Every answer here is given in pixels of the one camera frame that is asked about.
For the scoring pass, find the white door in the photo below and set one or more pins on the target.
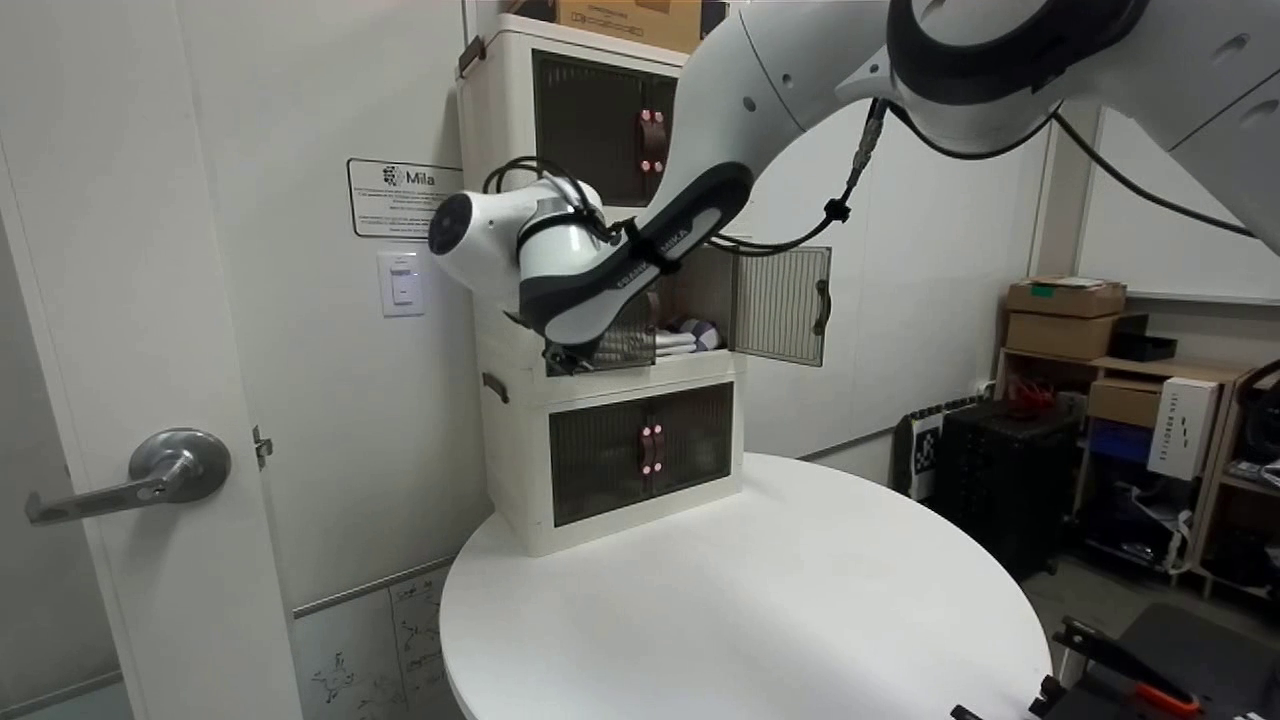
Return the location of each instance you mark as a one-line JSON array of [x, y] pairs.
[[125, 280]]

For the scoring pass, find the cardboard box on cabinet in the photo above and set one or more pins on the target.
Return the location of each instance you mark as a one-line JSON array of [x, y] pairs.
[[650, 23]]

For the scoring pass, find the white light switch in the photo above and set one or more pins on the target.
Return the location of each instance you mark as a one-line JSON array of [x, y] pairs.
[[402, 289]]

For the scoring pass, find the black crate stack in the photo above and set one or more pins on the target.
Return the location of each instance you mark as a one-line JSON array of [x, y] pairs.
[[1004, 481]]

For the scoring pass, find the white wall sign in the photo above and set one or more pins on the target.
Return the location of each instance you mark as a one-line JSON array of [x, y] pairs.
[[395, 198]]

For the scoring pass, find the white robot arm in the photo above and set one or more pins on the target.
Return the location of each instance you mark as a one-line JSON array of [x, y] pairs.
[[972, 76]]

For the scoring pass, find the blue white checkered towel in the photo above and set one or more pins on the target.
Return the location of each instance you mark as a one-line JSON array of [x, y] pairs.
[[690, 339]]

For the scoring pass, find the wooden storage shelf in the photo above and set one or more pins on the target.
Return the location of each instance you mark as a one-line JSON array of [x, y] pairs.
[[1213, 529]]

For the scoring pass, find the silver door lever handle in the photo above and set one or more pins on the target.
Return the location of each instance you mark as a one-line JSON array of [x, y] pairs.
[[178, 467]]

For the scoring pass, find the white product box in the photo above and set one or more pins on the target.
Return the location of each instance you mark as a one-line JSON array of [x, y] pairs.
[[1183, 427]]

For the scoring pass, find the cardboard box on shelf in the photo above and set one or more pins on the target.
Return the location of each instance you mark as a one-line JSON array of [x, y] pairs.
[[1060, 319]]

